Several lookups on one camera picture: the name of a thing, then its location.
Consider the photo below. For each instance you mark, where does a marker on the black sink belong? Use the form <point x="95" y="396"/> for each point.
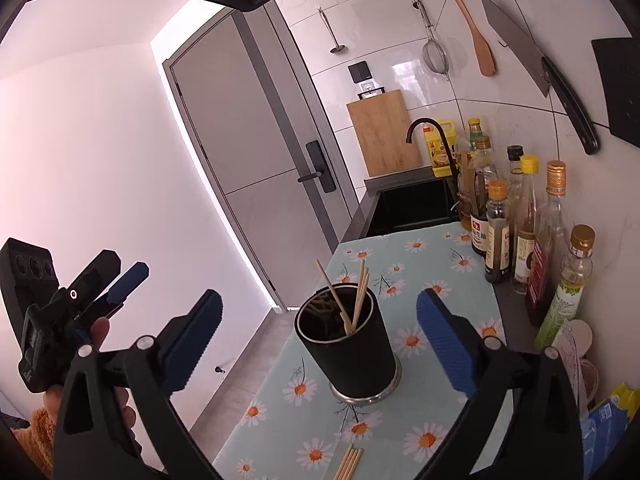
<point x="410" y="207"/>

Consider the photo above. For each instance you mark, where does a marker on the glass bottle with dark cap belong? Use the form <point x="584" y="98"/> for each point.
<point x="515" y="160"/>

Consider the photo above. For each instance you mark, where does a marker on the black faucet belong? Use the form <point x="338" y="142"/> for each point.
<point x="451" y="160"/>

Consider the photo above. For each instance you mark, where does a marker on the daisy-print tablecloth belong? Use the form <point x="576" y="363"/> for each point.
<point x="310" y="425"/>

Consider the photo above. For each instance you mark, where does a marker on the white wall socket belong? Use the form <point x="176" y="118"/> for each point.
<point x="368" y="87"/>

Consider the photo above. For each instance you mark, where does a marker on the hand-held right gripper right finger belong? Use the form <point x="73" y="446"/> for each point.
<point x="447" y="340"/>

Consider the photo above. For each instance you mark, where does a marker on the soy sauce bottle white label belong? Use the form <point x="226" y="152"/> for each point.
<point x="481" y="237"/>

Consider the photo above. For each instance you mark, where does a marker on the yellow cooking oil jug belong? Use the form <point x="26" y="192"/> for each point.
<point x="437" y="152"/>

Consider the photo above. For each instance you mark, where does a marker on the person's left hand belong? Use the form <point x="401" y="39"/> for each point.
<point x="100" y="332"/>

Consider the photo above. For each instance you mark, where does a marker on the black chopstick holder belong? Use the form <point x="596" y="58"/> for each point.
<point x="360" y="360"/>

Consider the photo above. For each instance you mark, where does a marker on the pile of wooden chopsticks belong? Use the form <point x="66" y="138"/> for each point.
<point x="350" y="462"/>

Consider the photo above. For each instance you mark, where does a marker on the dark sauce bottle orange cap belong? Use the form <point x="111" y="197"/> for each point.
<point x="497" y="245"/>

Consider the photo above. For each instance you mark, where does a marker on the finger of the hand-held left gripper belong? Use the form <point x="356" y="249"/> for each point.
<point x="129" y="280"/>
<point x="95" y="272"/>

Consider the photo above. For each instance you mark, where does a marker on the blue and white bag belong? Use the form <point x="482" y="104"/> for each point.
<point x="607" y="435"/>

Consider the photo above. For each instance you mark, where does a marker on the metal mesh strainer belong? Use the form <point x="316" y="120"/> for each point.
<point x="436" y="60"/>

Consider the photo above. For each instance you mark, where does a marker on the black wall switch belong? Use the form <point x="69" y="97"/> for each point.
<point x="360" y="72"/>

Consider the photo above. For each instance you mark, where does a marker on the white bag with red logo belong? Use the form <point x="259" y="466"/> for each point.
<point x="575" y="355"/>

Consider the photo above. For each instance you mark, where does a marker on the grey door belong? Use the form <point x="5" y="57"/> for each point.
<point x="250" y="135"/>

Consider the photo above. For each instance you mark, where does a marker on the wooden chopstick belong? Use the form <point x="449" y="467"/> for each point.
<point x="360" y="285"/>
<point x="365" y="287"/>
<point x="330" y="292"/>
<point x="362" y="297"/>

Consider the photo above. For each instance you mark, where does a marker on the person's left forearm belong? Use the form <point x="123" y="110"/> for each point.
<point x="42" y="435"/>

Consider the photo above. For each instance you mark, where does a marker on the gold-cap bottle red label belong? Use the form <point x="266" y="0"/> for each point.
<point x="542" y="270"/>

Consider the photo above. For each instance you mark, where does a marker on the bamboo cutting board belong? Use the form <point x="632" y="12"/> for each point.
<point x="382" y="135"/>

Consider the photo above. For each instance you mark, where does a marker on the vinegar bottle with yellow cap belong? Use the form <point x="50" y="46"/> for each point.
<point x="525" y="255"/>

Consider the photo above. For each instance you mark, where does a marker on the clear bottle with yellow cap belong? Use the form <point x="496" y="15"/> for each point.
<point x="474" y="132"/>

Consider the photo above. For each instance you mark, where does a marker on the gold-cap bottle green label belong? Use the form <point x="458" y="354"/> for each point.
<point x="562" y="305"/>

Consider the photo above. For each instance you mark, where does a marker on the metal ladle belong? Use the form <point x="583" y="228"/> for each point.
<point x="337" y="49"/>

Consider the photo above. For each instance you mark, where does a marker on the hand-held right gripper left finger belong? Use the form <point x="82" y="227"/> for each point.
<point x="192" y="340"/>

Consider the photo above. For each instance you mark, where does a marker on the wooden spatula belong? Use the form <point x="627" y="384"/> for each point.
<point x="485" y="60"/>

